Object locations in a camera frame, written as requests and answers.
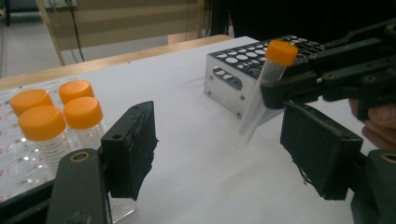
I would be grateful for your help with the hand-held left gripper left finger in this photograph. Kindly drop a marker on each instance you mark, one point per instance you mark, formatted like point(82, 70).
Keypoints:
point(129, 149)

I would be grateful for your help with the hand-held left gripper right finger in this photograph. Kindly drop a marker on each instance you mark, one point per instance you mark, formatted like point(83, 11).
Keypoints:
point(320, 149)

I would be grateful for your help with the orange-capped clear tube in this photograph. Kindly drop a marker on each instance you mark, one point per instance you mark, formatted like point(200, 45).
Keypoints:
point(83, 112)
point(281, 52)
point(30, 101)
point(76, 90)
point(42, 123)

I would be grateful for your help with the perforated metal tube rack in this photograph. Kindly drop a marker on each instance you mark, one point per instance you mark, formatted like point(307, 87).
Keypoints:
point(224, 90)

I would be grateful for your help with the clear plastic tube rack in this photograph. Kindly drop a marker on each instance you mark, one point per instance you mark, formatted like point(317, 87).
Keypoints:
point(18, 168)

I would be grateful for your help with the dark curtain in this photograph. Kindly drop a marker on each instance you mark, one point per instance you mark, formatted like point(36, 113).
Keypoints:
point(295, 15)

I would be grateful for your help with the white board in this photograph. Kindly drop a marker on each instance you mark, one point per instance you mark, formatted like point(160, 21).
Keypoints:
point(186, 124)

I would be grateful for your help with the wooden table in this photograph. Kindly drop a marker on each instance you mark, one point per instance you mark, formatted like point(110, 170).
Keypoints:
point(124, 59)

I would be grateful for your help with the light wooden cabinet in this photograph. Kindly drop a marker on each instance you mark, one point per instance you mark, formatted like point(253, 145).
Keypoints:
point(130, 25)

